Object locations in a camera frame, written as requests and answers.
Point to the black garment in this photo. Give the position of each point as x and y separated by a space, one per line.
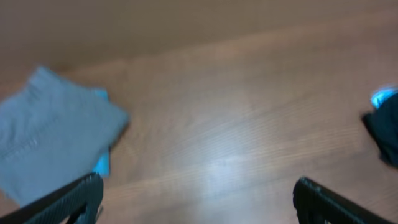
382 126

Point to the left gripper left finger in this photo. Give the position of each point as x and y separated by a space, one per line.
77 202

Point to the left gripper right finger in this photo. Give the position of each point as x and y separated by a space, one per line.
316 204

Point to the grey cotton shorts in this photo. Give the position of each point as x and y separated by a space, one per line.
53 132

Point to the light blue cloth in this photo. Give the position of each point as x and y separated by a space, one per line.
382 94

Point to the folded blue denim jeans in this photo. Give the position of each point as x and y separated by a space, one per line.
102 166

